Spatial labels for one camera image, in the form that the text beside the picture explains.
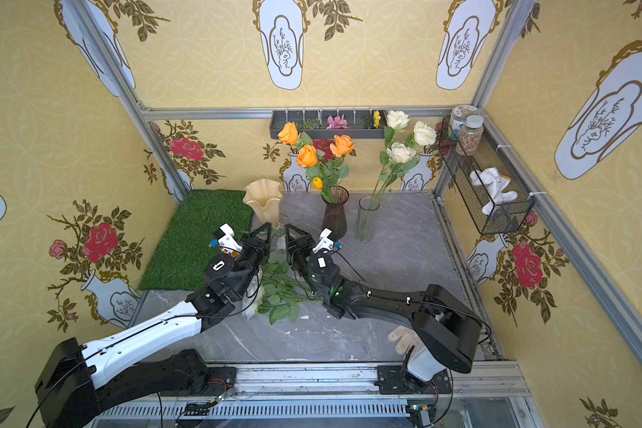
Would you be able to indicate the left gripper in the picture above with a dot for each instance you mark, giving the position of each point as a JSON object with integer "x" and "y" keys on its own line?
{"x": 251, "y": 244}

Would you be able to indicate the pink flower in tray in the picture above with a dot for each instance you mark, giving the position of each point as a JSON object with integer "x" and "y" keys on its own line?
{"x": 337, "y": 122}

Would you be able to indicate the green artificial grass mat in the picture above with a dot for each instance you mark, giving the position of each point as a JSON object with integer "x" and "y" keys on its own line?
{"x": 184, "y": 250}

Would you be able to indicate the bottle with colourful beads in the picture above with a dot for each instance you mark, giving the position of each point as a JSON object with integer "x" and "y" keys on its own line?
{"x": 470, "y": 135}

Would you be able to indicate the yellow flower in tray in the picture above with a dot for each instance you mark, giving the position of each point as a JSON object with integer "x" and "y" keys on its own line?
{"x": 377, "y": 119}

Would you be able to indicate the clear glass vase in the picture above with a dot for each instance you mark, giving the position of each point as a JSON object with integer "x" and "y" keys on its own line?
{"x": 368, "y": 208}

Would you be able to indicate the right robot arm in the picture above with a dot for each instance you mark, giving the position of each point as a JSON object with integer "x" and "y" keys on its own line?
{"x": 448, "y": 328}

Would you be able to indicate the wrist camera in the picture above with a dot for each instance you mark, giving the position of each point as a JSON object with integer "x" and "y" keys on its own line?
{"x": 224, "y": 239}
{"x": 325, "y": 243}

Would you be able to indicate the yellow orange tulip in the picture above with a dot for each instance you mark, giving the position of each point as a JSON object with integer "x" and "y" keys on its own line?
{"x": 325, "y": 191}

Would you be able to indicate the black wire wall basket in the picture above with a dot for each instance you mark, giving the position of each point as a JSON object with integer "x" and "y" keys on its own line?
{"x": 506, "y": 218}

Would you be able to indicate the white cloth in basket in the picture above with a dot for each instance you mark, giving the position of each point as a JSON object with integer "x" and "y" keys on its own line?
{"x": 495, "y": 185}

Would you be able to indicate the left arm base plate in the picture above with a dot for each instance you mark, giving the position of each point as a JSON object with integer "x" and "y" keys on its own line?
{"x": 219, "y": 380}

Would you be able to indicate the orange rose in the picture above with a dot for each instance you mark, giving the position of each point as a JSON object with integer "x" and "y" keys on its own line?
{"x": 314, "y": 164}
{"x": 293, "y": 175}

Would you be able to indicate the pale blue rose middle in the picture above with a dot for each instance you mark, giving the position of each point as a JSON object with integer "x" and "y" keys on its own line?
{"x": 254, "y": 289}

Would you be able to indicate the grey wall planter tray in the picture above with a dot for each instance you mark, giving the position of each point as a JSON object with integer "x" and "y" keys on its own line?
{"x": 314, "y": 122}

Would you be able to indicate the glass jar with white lid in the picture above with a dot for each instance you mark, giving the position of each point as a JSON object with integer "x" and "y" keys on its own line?
{"x": 458, "y": 117}

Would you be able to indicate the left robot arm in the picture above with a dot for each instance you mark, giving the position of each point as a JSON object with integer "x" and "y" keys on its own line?
{"x": 81, "y": 381}

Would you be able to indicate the purple glass vase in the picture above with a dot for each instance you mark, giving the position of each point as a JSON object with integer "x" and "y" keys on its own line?
{"x": 335, "y": 218}

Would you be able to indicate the cream ruffled vase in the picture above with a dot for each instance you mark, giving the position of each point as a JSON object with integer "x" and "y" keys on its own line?
{"x": 264, "y": 196}

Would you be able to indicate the white rose stem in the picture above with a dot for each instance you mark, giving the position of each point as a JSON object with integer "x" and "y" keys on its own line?
{"x": 400, "y": 156}

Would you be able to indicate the orange rose stem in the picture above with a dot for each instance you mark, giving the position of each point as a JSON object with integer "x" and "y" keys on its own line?
{"x": 341, "y": 147}

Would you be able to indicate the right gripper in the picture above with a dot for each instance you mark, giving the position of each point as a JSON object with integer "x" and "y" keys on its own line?
{"x": 304, "y": 249}

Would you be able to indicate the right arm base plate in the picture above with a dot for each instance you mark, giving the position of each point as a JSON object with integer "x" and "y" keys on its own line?
{"x": 397, "y": 380}

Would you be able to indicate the beige work glove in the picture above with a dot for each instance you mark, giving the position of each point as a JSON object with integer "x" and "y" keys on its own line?
{"x": 404, "y": 340}

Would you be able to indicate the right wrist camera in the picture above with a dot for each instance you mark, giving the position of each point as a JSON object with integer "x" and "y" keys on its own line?
{"x": 325, "y": 243}

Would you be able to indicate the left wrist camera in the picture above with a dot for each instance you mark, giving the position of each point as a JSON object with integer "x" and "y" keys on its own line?
{"x": 224, "y": 239}

